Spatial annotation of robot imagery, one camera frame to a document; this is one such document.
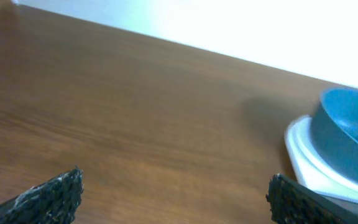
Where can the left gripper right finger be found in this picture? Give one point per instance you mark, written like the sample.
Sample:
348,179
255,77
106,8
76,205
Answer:
290,202

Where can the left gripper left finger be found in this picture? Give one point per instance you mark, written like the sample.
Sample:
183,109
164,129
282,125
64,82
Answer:
54,201

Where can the blue plastic bowl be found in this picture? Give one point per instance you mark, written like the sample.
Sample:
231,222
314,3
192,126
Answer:
334,130

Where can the white digital kitchen scale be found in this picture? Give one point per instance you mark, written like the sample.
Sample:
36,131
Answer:
312,172

